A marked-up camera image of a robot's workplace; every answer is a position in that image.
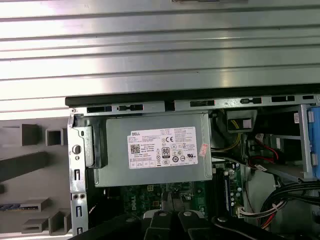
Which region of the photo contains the tall metal drive cage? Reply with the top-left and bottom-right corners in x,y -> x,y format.
209,103 -> 320,183

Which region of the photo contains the RAM stick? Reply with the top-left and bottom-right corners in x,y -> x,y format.
223,172 -> 232,217

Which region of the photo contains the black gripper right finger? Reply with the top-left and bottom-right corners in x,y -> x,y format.
173,193 -> 301,240

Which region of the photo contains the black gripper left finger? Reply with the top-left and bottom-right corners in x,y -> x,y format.
72,191 -> 176,240

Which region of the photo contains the black wire bundle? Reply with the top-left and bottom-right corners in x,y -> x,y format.
259,181 -> 320,230

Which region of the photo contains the green motherboard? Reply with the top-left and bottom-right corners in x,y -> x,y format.
119,162 -> 247,218

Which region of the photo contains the blue drive bracket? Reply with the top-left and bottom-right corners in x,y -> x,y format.
299,104 -> 320,181

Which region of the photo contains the yellow wire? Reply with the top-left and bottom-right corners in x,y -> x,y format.
219,119 -> 243,152

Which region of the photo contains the grey parts rack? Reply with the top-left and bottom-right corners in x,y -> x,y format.
0,119 -> 75,237

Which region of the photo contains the black open PC case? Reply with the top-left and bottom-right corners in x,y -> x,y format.
64,94 -> 320,240

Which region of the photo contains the grey power supply unit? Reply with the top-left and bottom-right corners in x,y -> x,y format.
93,111 -> 214,188

